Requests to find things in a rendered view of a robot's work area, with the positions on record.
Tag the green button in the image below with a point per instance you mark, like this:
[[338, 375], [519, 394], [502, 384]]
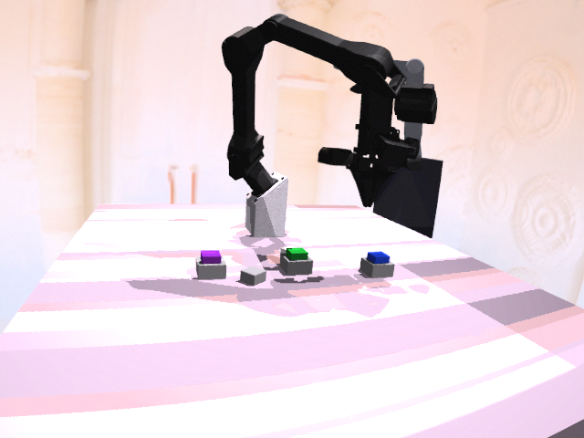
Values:
[[296, 262]]

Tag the blue button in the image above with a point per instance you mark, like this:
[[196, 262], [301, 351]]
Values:
[[376, 264]]

